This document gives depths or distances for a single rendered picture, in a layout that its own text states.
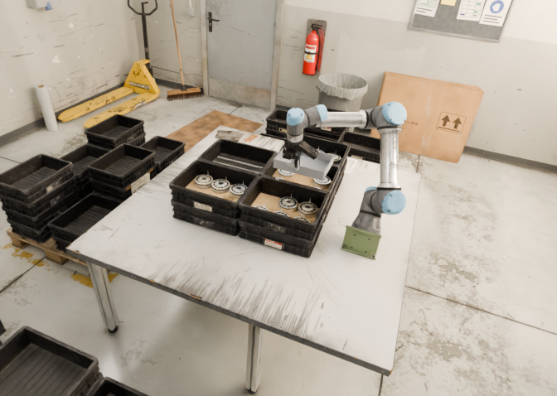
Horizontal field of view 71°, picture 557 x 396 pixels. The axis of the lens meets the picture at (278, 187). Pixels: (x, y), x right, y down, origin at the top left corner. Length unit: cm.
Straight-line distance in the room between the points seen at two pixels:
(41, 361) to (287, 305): 107
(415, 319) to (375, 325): 106
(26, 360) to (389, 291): 162
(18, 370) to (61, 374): 18
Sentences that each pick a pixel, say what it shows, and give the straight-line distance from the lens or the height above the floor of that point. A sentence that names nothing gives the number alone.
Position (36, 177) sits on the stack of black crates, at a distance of 323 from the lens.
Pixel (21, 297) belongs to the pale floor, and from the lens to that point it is 307.
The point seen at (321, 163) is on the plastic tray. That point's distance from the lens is 211.
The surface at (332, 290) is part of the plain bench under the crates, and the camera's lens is 190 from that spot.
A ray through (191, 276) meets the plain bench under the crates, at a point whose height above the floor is 70.
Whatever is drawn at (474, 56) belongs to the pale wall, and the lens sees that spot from 476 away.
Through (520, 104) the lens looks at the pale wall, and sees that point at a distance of 496.
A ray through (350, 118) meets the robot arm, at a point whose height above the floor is 132.
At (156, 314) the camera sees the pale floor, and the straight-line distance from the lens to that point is 270.
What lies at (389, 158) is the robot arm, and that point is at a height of 121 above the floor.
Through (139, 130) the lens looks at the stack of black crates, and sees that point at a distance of 359.
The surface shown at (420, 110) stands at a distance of 472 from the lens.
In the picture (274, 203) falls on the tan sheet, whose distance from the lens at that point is 213.
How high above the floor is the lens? 210
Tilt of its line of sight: 34 degrees down
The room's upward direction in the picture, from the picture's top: 5 degrees clockwise
